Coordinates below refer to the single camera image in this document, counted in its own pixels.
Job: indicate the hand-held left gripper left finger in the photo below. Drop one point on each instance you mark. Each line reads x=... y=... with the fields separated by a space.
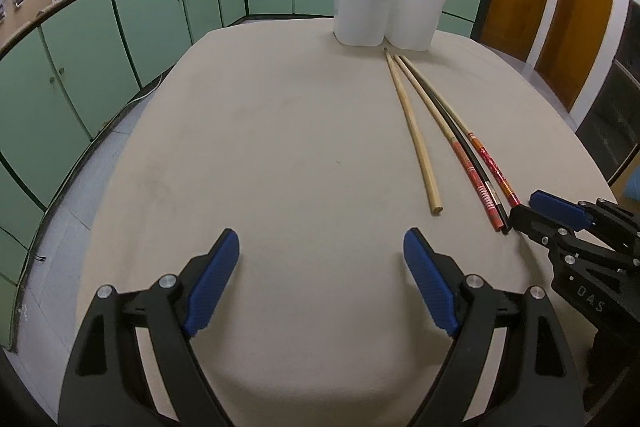
x=212 y=282

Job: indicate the green kitchen base cabinets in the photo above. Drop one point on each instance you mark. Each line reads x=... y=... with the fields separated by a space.
x=150 y=7

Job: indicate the white two-compartment utensil holder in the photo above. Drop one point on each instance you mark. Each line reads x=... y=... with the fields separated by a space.
x=360 y=2

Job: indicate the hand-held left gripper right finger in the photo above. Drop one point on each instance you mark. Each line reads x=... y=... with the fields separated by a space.
x=430 y=282

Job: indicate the red-patterned wooden chopstick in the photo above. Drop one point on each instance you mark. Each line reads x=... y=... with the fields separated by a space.
x=487 y=159
x=465 y=167

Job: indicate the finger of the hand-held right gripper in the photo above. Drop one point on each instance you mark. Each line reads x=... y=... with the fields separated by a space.
x=535 y=224
x=555 y=209

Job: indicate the plain wooden chopstick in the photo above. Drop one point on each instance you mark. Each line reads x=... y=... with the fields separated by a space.
x=412 y=127

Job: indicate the black chopstick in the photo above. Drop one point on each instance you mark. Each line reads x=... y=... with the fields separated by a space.
x=481 y=173

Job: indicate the dark glass-front cabinet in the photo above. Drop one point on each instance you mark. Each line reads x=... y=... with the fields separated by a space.
x=615 y=107

